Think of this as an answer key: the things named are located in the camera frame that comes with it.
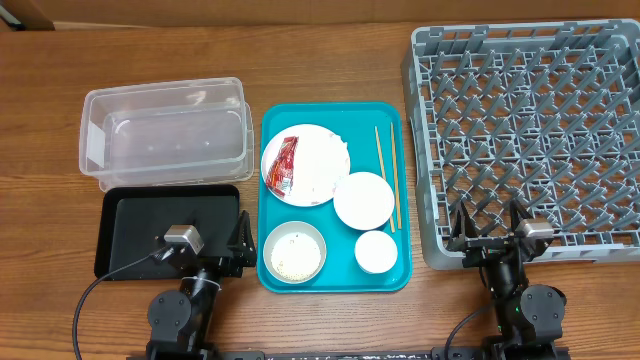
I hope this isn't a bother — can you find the white tissue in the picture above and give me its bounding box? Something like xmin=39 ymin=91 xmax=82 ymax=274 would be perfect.
xmin=327 ymin=133 xmax=347 ymax=151

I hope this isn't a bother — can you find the wooden chopstick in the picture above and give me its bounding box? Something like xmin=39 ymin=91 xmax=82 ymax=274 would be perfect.
xmin=390 ymin=122 xmax=402 ymax=230
xmin=374 ymin=126 xmax=396 ymax=234

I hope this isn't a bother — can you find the white cup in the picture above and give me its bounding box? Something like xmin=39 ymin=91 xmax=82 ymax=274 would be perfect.
xmin=354 ymin=230 xmax=398 ymax=274

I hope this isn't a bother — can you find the grey dishwasher rack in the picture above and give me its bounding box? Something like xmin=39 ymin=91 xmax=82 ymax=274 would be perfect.
xmin=401 ymin=19 xmax=639 ymax=270

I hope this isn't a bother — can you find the white rice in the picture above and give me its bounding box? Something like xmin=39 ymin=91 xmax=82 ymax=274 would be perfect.
xmin=269 ymin=233 xmax=322 ymax=282

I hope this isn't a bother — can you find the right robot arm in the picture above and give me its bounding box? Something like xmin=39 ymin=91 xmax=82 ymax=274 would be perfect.
xmin=442 ymin=199 xmax=570 ymax=360

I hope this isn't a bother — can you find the teal plastic tray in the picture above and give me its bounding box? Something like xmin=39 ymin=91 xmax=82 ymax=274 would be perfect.
xmin=257 ymin=102 xmax=413 ymax=294

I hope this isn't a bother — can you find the large white plate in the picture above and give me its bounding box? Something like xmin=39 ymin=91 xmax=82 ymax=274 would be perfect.
xmin=260 ymin=124 xmax=351 ymax=207

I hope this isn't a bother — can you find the grey bowl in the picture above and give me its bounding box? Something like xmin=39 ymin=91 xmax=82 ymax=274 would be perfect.
xmin=262 ymin=221 xmax=327 ymax=285

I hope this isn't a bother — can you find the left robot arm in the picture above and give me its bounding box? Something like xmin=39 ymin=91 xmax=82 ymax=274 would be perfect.
xmin=145 ymin=211 xmax=257 ymax=359

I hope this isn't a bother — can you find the right wooden chopstick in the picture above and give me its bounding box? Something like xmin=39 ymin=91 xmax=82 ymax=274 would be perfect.
xmin=390 ymin=122 xmax=402 ymax=230

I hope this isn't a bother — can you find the white bowl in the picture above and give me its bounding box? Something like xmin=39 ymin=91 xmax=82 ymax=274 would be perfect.
xmin=333 ymin=172 xmax=395 ymax=231

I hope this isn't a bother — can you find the red snack wrapper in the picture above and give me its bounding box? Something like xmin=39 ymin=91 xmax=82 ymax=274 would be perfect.
xmin=266 ymin=136 xmax=299 ymax=198

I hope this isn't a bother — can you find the clear plastic bin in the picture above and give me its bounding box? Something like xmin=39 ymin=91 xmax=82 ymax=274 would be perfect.
xmin=78 ymin=77 xmax=255 ymax=191

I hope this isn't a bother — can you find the black plastic tray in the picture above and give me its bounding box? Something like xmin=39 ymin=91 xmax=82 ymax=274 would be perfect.
xmin=94 ymin=185 xmax=240 ymax=278

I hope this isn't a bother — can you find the left wooden chopstick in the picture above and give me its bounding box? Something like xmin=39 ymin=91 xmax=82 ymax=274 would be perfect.
xmin=374 ymin=126 xmax=396 ymax=234

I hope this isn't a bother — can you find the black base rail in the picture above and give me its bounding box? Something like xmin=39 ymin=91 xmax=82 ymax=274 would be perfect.
xmin=221 ymin=347 xmax=571 ymax=360

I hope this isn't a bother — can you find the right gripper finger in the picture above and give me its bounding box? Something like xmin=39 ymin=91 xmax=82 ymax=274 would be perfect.
xmin=509 ymin=198 xmax=533 ymax=237
xmin=447 ymin=201 xmax=476 ymax=250

